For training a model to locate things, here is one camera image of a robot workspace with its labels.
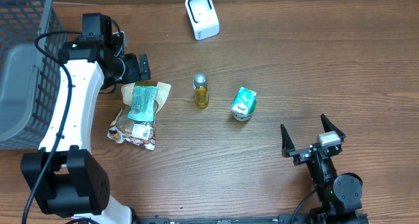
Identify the white barcode scanner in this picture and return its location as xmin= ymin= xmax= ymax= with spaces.
xmin=185 ymin=0 xmax=220 ymax=41

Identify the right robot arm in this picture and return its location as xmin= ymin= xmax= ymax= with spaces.
xmin=280 ymin=114 xmax=369 ymax=223

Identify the brown snack pouch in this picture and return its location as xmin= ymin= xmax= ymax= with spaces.
xmin=107 ymin=81 xmax=172 ymax=151

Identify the teal white tissue pack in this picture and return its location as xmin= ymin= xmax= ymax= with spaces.
xmin=231 ymin=86 xmax=257 ymax=107

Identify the grey plastic mesh basket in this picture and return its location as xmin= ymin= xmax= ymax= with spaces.
xmin=1 ymin=0 xmax=68 ymax=150

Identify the green lid white jar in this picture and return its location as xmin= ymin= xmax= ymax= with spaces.
xmin=231 ymin=101 xmax=257 ymax=122

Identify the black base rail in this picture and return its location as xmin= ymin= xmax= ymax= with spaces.
xmin=132 ymin=214 xmax=370 ymax=224

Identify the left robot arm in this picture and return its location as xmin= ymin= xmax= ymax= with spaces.
xmin=20 ymin=13 xmax=151 ymax=223

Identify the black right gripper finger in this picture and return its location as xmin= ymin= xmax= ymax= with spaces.
xmin=280 ymin=124 xmax=295 ymax=158
xmin=320 ymin=114 xmax=346 ymax=141

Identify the yellow oil bottle silver cap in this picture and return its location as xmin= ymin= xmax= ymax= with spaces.
xmin=192 ymin=73 xmax=209 ymax=109

